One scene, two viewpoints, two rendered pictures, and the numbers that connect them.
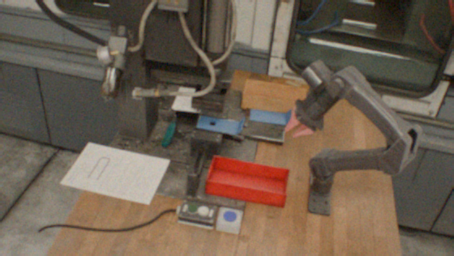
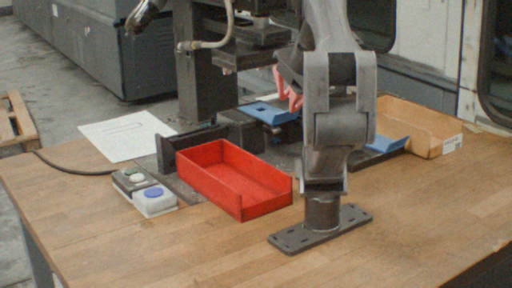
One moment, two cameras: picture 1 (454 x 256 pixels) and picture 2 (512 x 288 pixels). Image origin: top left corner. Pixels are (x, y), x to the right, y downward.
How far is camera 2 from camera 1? 1.13 m
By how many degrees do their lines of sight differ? 45
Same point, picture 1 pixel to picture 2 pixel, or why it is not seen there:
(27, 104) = not seen: hidden behind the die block
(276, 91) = (422, 122)
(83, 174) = (103, 128)
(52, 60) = (257, 79)
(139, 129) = (192, 104)
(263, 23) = (457, 36)
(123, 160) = (150, 130)
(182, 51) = not seen: outside the picture
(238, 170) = (243, 169)
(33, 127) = not seen: hidden behind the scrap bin
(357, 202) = (363, 262)
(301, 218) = (246, 241)
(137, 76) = (187, 25)
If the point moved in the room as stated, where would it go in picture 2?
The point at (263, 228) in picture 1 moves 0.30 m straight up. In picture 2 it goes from (182, 226) to (168, 68)
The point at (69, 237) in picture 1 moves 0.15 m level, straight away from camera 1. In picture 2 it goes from (23, 158) to (59, 137)
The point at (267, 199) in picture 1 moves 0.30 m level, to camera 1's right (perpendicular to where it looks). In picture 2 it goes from (224, 200) to (344, 262)
